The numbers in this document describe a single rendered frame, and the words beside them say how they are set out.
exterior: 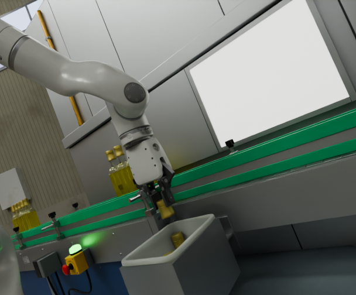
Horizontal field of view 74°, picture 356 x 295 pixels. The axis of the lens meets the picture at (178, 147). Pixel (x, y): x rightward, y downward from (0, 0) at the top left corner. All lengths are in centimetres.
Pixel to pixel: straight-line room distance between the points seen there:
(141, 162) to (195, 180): 23
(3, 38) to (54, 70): 11
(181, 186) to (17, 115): 447
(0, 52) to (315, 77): 78
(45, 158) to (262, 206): 429
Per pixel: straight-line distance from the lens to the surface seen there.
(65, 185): 454
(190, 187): 77
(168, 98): 96
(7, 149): 514
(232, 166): 69
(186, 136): 93
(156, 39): 106
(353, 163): 62
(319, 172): 63
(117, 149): 99
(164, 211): 60
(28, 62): 63
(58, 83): 61
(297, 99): 79
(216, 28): 90
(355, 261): 85
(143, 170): 59
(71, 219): 115
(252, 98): 82
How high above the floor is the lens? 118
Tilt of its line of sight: 3 degrees up
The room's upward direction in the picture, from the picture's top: 22 degrees counter-clockwise
